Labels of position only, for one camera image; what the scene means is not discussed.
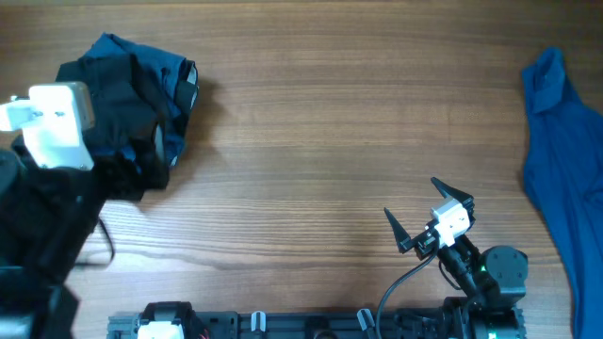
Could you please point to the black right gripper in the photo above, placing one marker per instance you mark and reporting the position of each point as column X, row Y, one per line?
column 424, row 242

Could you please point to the black t-shirt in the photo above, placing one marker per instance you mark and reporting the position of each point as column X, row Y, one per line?
column 135, row 136

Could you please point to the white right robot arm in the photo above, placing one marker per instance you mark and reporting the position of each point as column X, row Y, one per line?
column 493, row 281

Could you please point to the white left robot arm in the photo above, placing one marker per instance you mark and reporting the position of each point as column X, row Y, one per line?
column 46, row 217

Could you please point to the blue polo shirt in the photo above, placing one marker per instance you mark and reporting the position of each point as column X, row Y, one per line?
column 563, row 179

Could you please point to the folded navy blue shirt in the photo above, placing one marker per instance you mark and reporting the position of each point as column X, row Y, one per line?
column 175, row 75

